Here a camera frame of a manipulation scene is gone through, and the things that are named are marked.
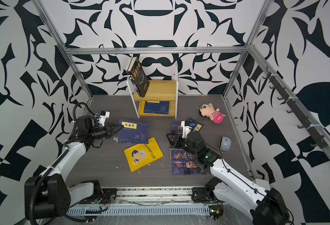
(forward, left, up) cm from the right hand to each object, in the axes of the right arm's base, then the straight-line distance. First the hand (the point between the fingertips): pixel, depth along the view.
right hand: (168, 135), depth 75 cm
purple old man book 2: (+16, -5, -18) cm, 25 cm away
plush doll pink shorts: (+28, -29, -15) cm, 43 cm away
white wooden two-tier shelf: (+26, +4, 0) cm, 26 cm away
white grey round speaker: (+1, -34, -14) cm, 37 cm away
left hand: (+7, +25, 0) cm, 26 cm away
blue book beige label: (+31, +5, -14) cm, 34 cm away
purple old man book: (-9, -8, -19) cm, 22 cm away
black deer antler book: (+33, +18, +12) cm, 39 cm away
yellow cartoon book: (-3, +17, -18) cm, 25 cm away
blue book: (+5, +20, -5) cm, 21 cm away
